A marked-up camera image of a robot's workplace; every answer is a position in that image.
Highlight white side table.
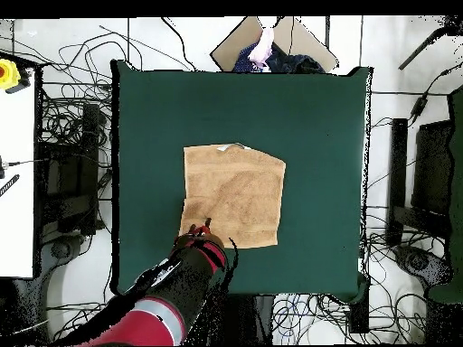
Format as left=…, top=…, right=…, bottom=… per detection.
left=0, top=68, right=37, bottom=279

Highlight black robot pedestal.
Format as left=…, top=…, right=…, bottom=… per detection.
left=202, top=294, right=276, bottom=345

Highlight black equipment box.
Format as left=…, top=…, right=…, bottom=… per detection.
left=39, top=102, right=103, bottom=236

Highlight dark blue laundry pile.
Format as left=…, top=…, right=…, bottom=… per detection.
left=232, top=42, right=326, bottom=74

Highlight orange terry towel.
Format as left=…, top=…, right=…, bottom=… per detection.
left=178, top=143, right=287, bottom=249

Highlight black tangled cable bundle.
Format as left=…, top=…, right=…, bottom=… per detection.
left=364, top=216, right=435, bottom=344

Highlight brown cardboard box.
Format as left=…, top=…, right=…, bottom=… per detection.
left=209, top=15, right=339, bottom=74

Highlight dark green table cloth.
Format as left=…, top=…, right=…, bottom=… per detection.
left=109, top=59, right=373, bottom=303

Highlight black loose floor cables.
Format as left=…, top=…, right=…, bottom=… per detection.
left=46, top=299, right=109, bottom=341
left=35, top=24, right=114, bottom=145

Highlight pink cloth item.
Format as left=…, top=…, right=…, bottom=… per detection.
left=247, top=26, right=275, bottom=70

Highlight black thin rod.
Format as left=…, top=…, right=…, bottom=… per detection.
left=397, top=15, right=463, bottom=71

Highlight black upright bar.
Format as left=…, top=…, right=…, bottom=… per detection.
left=387, top=117, right=409, bottom=248

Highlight yellow emergency stop button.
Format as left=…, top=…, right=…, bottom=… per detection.
left=0, top=58, right=22, bottom=90

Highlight blue and black cables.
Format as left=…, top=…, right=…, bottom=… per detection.
left=272, top=292, right=350, bottom=344

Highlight black power adapter cable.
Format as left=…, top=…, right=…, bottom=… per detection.
left=408, top=64, right=463, bottom=126

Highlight black flat panel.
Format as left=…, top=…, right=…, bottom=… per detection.
left=411, top=120, right=453, bottom=214

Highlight grey round pedestal foot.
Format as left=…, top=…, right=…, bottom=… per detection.
left=39, top=234, right=88, bottom=265
left=393, top=245, right=453, bottom=288

